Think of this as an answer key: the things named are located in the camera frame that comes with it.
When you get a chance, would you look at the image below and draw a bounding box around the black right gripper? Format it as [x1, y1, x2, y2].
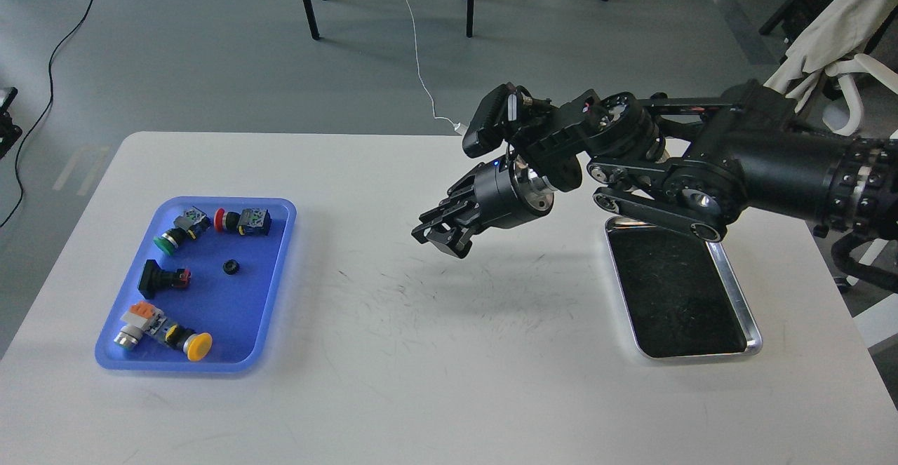
[411, 159, 554, 260]

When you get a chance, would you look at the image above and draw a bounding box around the small black gear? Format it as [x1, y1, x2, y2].
[222, 260, 240, 274]

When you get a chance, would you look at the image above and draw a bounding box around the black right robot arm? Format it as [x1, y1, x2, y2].
[413, 79, 897, 292]

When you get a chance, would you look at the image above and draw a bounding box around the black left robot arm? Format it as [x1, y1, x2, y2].
[0, 87, 22, 159]

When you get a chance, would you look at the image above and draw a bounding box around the silver metal tray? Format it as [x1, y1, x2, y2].
[604, 216, 763, 363]

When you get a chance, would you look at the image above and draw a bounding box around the blue plastic tray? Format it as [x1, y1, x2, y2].
[94, 196, 296, 373]

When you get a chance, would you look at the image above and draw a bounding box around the orange grey contact block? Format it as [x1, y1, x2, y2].
[113, 301, 166, 351]

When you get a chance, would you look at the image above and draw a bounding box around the beige cloth on chair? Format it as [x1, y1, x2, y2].
[759, 0, 896, 112]

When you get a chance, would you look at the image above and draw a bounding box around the red push button switch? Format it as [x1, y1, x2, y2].
[212, 208, 272, 237]

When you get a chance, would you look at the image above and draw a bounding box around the green push button switch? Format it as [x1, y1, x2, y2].
[153, 207, 212, 255]

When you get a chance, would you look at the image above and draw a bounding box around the yellow push button switch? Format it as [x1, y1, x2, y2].
[154, 321, 214, 362]

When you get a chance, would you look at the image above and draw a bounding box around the black selector switch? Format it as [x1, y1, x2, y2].
[138, 260, 192, 301]

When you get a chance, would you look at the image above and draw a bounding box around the white chair frame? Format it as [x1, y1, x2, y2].
[822, 53, 897, 293]

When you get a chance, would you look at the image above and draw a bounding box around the black cable on floor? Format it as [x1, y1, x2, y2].
[0, 0, 169, 231]

